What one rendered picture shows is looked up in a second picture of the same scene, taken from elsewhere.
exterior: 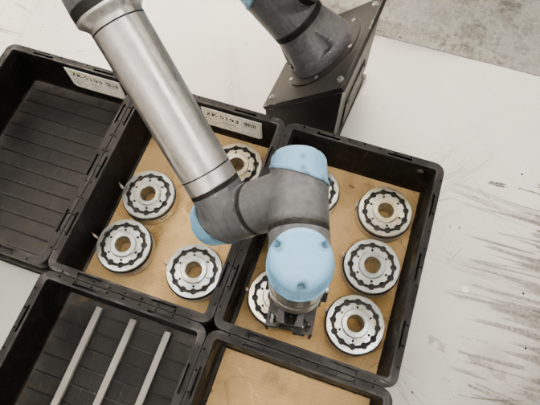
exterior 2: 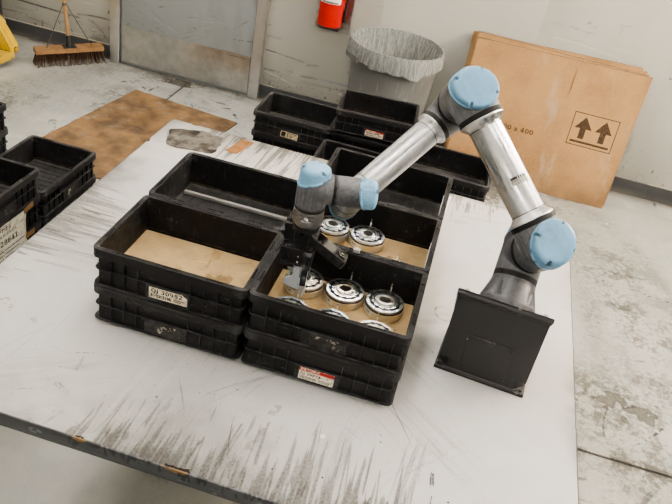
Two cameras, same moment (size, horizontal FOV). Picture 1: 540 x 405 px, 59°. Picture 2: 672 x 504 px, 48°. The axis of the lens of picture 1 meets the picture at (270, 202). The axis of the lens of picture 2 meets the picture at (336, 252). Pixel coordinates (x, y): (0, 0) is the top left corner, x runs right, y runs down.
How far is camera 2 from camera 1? 162 cm
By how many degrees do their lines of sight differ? 55
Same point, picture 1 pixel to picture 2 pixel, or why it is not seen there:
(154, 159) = (395, 245)
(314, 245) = (322, 170)
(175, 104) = (392, 153)
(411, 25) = not seen: outside the picture
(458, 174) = (435, 450)
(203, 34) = not seen: hidden behind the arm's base
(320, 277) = (307, 170)
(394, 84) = (521, 418)
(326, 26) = (509, 284)
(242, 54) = not seen: hidden behind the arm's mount
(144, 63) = (407, 137)
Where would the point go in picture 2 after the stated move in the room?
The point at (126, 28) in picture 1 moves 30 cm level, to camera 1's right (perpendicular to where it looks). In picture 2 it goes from (420, 127) to (448, 183)
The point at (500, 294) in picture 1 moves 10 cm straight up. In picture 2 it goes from (320, 460) to (327, 429)
